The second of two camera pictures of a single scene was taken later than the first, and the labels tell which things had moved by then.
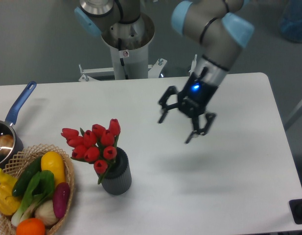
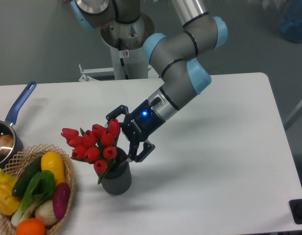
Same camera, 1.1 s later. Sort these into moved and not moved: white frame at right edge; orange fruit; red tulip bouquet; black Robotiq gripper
Moved: black Robotiq gripper
Not moved: red tulip bouquet; white frame at right edge; orange fruit
